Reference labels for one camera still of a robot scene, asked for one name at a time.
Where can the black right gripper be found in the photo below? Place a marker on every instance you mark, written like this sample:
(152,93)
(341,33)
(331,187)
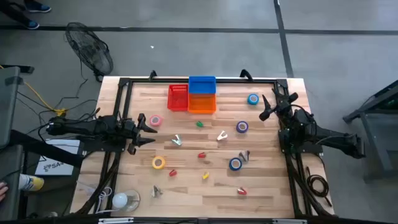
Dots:
(283,104)

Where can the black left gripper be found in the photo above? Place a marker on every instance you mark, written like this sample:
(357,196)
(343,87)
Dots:
(129,130)

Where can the pink tape roll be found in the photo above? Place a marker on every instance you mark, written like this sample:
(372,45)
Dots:
(151,120)

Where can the light blue tape roll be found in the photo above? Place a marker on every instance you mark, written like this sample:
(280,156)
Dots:
(249,99)

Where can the yellow tape roll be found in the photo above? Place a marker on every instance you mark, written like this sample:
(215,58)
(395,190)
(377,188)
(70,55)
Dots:
(153,162)

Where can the purple tape roll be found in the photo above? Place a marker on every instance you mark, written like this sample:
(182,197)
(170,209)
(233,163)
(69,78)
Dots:
(237,127)

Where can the red mini stapler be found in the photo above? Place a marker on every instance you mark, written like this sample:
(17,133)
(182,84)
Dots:
(201,155)
(173,173)
(242,191)

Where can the grey staple remover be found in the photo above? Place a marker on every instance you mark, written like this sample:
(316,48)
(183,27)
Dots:
(244,155)
(156,191)

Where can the pale pink staple remover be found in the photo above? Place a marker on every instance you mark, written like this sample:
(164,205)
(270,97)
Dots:
(222,136)

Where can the green mini stapler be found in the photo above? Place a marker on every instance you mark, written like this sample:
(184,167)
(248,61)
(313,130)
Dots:
(200,124)

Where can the dark blue tape roll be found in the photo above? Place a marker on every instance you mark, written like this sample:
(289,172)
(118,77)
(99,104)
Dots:
(230,164)

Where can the yellow mini stapler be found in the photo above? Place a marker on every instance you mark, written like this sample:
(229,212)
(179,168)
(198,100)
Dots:
(205,175)

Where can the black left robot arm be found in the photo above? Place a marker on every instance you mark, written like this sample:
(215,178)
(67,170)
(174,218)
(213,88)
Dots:
(77,127)

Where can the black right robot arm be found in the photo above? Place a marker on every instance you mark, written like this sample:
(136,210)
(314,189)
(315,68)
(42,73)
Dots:
(329,135)

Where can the red plastic basket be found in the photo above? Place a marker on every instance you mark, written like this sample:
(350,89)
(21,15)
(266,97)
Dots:
(178,98)

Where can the orange plastic basket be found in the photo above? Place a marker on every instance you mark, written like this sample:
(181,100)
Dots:
(202,103)

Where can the blue plastic basket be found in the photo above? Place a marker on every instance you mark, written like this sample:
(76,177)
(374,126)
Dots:
(202,84)

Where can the white light bulb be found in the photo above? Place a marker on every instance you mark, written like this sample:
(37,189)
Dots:
(119,200)

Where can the white paper sign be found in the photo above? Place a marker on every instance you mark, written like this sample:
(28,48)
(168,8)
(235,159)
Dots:
(59,165)

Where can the black diagonal beam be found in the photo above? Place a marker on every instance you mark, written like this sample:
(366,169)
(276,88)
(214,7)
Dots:
(46,149)

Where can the black floor fan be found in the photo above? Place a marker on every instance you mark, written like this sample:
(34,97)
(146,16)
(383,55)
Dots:
(90,49)

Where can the grey metal stand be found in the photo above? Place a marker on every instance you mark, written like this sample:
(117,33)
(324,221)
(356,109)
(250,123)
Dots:
(373,130)

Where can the yellow white spray can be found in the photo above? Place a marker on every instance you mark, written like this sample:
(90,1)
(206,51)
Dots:
(31,183)

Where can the grey equipment cart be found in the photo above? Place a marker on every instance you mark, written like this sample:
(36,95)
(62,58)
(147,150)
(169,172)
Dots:
(7,105)

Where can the person's hand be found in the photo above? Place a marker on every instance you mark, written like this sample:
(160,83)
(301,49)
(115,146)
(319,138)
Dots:
(2,189)

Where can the person's shoe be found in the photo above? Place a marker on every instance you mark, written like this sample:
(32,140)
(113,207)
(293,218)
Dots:
(37,7)
(31,24)

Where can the person's leg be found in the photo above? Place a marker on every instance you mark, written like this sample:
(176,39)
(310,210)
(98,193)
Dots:
(12,12)

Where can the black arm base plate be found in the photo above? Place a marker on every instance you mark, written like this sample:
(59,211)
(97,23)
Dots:
(93,146)
(314,149)

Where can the silver metal bracket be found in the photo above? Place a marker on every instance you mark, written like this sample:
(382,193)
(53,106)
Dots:
(289,221)
(115,221)

